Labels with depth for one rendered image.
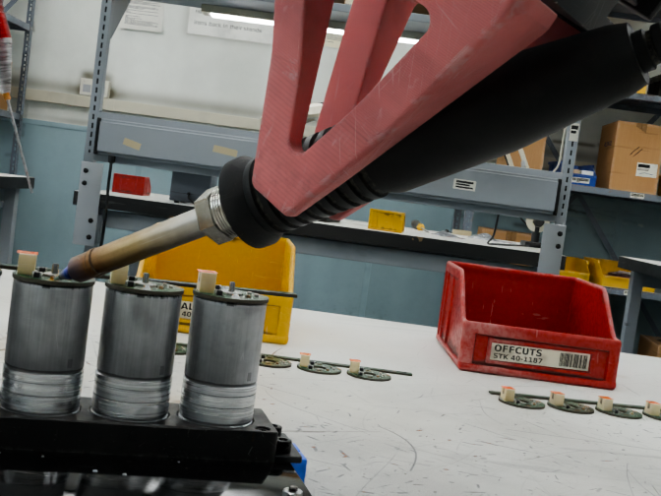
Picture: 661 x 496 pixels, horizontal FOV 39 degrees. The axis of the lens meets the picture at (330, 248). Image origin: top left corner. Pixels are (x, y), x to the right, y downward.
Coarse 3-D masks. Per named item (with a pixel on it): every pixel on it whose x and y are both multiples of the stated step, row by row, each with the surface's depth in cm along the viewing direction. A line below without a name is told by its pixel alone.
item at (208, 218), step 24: (216, 192) 24; (192, 216) 25; (216, 216) 24; (120, 240) 26; (144, 240) 26; (168, 240) 25; (192, 240) 25; (216, 240) 25; (72, 264) 27; (96, 264) 27; (120, 264) 26
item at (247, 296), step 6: (216, 288) 31; (222, 288) 31; (198, 294) 30; (204, 294) 29; (210, 294) 29; (216, 294) 30; (222, 294) 30; (246, 294) 30; (252, 294) 31; (258, 294) 30; (222, 300) 29; (228, 300) 29; (234, 300) 29; (240, 300) 29; (246, 300) 29; (252, 300) 29; (258, 300) 30; (264, 300) 30
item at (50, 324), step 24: (24, 288) 28; (48, 288) 28; (72, 288) 28; (24, 312) 28; (48, 312) 28; (72, 312) 28; (24, 336) 28; (48, 336) 28; (72, 336) 28; (24, 360) 28; (48, 360) 28; (72, 360) 28; (24, 384) 28; (48, 384) 28; (72, 384) 29; (24, 408) 28; (48, 408) 28; (72, 408) 29
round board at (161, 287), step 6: (132, 276) 30; (108, 282) 29; (126, 282) 29; (132, 282) 29; (156, 282) 31; (162, 282) 31; (114, 288) 29; (120, 288) 29; (126, 288) 28; (132, 288) 28; (138, 288) 29; (150, 288) 29; (156, 288) 29; (162, 288) 29; (168, 288) 30; (174, 288) 30; (180, 288) 30; (150, 294) 29; (156, 294) 29; (162, 294) 29; (168, 294) 29; (174, 294) 29; (180, 294) 29
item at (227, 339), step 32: (192, 320) 30; (224, 320) 29; (256, 320) 30; (192, 352) 30; (224, 352) 29; (256, 352) 30; (192, 384) 30; (224, 384) 29; (256, 384) 31; (192, 416) 30; (224, 416) 30
